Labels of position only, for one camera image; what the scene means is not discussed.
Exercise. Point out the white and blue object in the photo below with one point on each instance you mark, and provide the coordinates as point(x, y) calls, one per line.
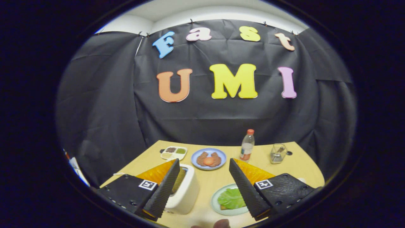
point(76, 166)

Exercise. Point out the white divided seasoning tray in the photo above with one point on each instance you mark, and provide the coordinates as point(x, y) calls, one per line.
point(173, 153)

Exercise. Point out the white toaster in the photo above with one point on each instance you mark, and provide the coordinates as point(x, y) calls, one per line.
point(186, 193)

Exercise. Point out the brown meat piece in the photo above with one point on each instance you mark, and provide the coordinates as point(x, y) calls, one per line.
point(217, 158)
point(201, 157)

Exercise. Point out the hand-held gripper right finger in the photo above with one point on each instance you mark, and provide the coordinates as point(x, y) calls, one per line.
point(245, 190)

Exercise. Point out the bread slice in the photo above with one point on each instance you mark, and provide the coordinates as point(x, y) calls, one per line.
point(223, 207)

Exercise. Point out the round blue plate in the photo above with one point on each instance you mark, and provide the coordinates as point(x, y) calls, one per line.
point(208, 167)

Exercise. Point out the green lettuce leaf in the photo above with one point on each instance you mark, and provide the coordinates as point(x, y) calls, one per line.
point(231, 199)

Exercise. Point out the clear utensil holder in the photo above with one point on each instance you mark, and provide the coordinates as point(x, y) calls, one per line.
point(277, 156)

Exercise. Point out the round pale green plate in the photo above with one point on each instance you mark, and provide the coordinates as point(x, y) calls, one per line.
point(232, 212)

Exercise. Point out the black backdrop cloth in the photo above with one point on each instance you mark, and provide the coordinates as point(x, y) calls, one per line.
point(190, 120)

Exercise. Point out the metal utensil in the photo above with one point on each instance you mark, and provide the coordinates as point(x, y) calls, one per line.
point(280, 149)

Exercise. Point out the clear bottle with red cap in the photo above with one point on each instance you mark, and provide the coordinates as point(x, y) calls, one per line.
point(247, 147)

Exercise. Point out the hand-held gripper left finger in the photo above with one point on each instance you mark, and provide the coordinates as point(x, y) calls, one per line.
point(166, 190)

